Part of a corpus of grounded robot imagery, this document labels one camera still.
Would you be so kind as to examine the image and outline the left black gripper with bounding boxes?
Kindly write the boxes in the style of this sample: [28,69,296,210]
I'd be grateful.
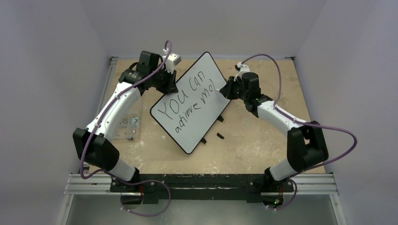
[150,66,176,95]

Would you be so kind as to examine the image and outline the white whiteboard black frame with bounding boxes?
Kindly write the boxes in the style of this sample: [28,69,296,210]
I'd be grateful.
[150,52,230,154]

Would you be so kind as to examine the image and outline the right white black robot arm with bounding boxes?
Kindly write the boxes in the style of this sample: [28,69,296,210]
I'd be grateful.
[220,72,329,191]

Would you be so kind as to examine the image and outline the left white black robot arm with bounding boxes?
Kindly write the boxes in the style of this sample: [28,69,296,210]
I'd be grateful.
[72,48,181,192]

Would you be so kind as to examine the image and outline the clear plastic screw box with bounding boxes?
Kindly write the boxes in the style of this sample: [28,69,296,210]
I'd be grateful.
[114,105,142,141]

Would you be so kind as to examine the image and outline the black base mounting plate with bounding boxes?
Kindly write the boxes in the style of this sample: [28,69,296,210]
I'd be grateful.
[110,172,295,205]

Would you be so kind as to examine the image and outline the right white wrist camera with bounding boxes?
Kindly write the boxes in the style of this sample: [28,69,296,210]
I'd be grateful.
[234,62,250,81]

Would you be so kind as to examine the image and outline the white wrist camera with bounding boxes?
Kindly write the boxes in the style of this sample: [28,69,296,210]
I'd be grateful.
[163,53,181,73]
[234,62,250,81]

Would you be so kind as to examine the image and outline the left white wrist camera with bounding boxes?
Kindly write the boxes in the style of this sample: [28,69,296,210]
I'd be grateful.
[163,53,181,73]

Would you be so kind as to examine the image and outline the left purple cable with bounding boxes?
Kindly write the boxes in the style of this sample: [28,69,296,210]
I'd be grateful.
[79,40,172,218]

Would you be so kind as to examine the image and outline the purple cable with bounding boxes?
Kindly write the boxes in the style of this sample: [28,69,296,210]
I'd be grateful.
[79,40,172,218]
[241,53,358,212]

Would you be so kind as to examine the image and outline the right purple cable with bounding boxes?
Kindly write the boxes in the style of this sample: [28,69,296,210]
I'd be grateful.
[241,53,358,212]

